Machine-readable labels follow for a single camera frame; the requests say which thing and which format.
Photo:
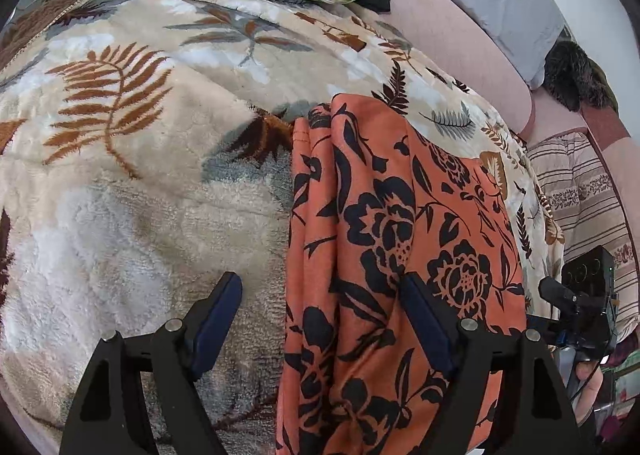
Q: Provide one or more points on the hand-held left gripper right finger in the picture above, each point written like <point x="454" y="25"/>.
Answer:
<point x="425" y="320"/>

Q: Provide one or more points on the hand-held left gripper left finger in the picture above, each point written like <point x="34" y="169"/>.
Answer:
<point x="216" y="325"/>

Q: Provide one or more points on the orange floral cloth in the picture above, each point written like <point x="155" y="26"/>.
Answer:
<point x="390" y="245"/>

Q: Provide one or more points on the person's right hand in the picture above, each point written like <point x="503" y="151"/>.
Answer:
<point x="589" y="392"/>

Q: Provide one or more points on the striped bedding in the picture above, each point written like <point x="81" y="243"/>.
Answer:
<point x="580" y="195"/>

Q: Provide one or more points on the leaf print fleece blanket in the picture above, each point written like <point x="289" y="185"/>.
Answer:
<point x="150" y="175"/>

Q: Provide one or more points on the dark furry cloth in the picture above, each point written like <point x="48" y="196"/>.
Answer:
<point x="575" y="75"/>

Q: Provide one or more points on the pink headboard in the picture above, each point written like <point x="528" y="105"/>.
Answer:
<point x="465" y="65"/>

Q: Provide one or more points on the grey pillow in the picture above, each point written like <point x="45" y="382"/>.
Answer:
<point x="492" y="0"/>

